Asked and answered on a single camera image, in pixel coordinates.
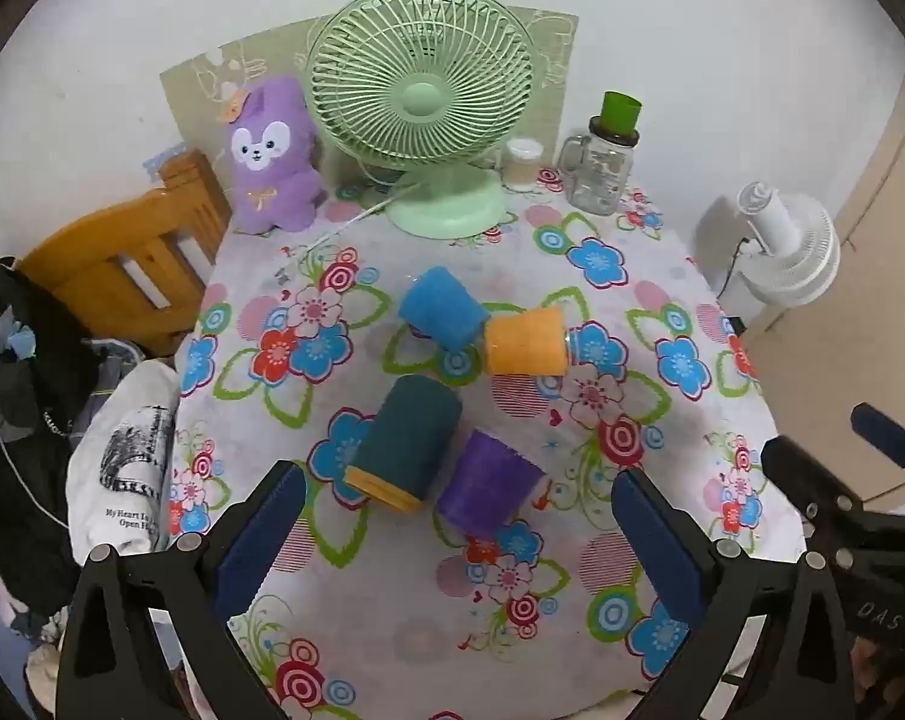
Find green plastic cup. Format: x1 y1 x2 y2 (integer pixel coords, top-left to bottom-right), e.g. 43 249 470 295
600 91 644 138

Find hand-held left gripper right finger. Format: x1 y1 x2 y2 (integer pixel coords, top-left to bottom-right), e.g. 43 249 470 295
610 469 857 720

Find black clothing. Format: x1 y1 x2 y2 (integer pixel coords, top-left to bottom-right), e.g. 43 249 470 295
0 258 127 616

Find glass mug jar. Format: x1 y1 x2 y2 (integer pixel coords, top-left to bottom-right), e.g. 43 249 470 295
556 116 642 216

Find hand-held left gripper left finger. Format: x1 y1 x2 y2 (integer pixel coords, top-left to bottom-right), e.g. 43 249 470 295
56 459 307 720

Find grey clothing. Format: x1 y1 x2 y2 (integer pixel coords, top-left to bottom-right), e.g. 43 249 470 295
81 336 149 432

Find floral tablecloth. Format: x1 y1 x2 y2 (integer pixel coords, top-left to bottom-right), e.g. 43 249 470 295
167 165 811 720

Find purple plush toy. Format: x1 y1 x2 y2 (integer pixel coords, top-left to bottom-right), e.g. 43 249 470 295
216 75 331 235

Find green desk fan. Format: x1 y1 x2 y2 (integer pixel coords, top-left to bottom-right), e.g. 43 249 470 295
304 0 538 239

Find small jar white lid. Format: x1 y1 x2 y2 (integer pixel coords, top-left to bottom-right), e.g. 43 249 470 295
501 137 543 193

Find wooden chair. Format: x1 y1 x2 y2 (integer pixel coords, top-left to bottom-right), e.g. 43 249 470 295
0 149 233 358

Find black fan cable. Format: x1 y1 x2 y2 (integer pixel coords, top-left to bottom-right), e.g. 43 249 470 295
714 235 755 302

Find white fan cable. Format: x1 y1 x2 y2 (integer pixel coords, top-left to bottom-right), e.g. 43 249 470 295
278 181 425 272

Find purple cup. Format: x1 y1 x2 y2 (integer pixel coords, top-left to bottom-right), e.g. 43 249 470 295
433 430 548 541

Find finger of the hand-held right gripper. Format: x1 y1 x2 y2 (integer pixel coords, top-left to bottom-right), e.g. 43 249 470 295
850 403 905 470
760 435 885 545

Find white printed shirt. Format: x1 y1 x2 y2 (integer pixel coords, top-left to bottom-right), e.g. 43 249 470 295
65 358 181 565

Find blue cup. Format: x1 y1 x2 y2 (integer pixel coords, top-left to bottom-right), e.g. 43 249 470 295
398 267 491 353

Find white circulator fan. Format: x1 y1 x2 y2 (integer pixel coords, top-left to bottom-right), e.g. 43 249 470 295
696 181 843 308

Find dark teal cup orange rim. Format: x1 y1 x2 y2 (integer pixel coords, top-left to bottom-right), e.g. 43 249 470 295
344 375 464 515

